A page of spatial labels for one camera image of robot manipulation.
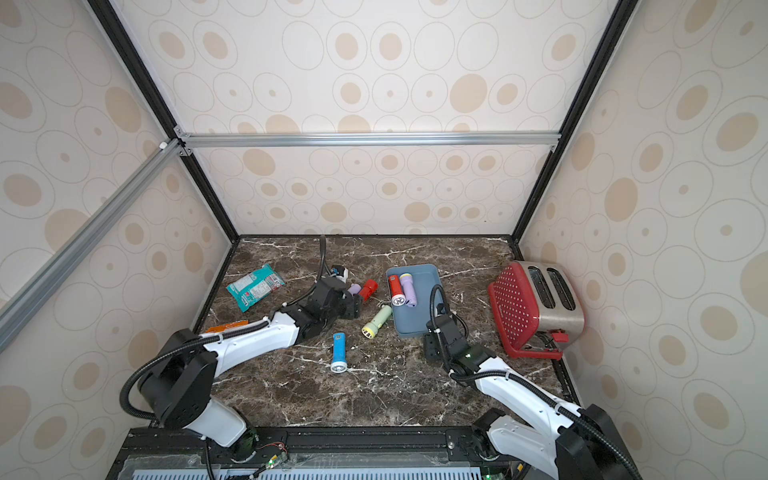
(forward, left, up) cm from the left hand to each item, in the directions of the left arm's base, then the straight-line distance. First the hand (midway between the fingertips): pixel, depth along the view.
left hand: (362, 296), depth 88 cm
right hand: (-10, -24, -6) cm, 27 cm away
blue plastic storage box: (-1, -15, -13) cm, 20 cm away
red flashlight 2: (+10, -1, -9) cm, 14 cm away
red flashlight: (+6, -10, -8) cm, 14 cm away
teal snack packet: (+8, +40, -10) cm, 42 cm away
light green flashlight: (-6, -2, -9) cm, 12 cm away
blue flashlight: (-13, +7, -10) cm, 18 cm away
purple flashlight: (+9, -15, -9) cm, 19 cm away
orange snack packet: (-5, +46, -13) cm, 48 cm away
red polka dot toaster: (-7, -47, +6) cm, 48 cm away
